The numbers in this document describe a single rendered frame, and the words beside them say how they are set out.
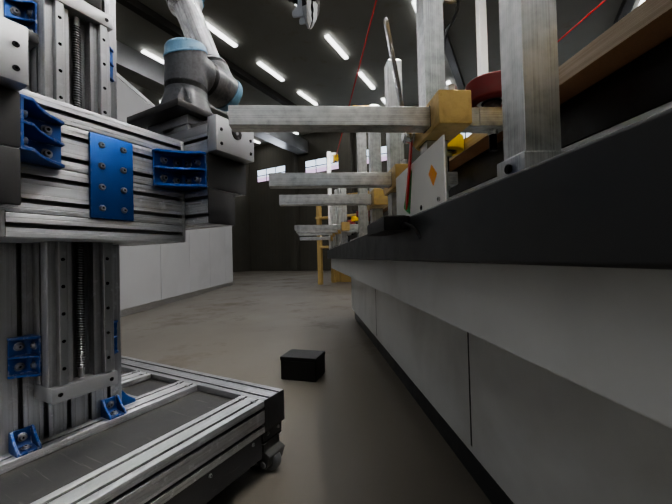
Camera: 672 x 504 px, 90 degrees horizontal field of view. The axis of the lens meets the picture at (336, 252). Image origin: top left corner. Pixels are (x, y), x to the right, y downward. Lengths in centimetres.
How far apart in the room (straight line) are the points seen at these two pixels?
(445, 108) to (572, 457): 59
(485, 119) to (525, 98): 23
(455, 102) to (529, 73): 19
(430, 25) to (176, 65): 72
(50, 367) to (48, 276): 20
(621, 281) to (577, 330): 6
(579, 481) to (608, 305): 47
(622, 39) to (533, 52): 18
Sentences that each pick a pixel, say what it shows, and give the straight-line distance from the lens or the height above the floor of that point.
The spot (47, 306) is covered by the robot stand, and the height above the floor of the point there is 54.
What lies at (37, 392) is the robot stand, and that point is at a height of 35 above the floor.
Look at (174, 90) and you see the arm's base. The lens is 111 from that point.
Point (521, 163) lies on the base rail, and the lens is 36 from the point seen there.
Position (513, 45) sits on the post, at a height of 83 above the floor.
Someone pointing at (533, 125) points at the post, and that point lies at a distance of 37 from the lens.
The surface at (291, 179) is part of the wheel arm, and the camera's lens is 77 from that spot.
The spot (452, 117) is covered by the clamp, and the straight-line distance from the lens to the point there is 55.
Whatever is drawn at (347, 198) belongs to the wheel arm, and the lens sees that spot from 102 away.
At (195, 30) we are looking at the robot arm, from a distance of 140.
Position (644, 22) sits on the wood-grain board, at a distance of 55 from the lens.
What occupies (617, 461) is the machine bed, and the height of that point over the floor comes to 34.
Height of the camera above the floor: 63
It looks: 1 degrees up
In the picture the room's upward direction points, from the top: 1 degrees counter-clockwise
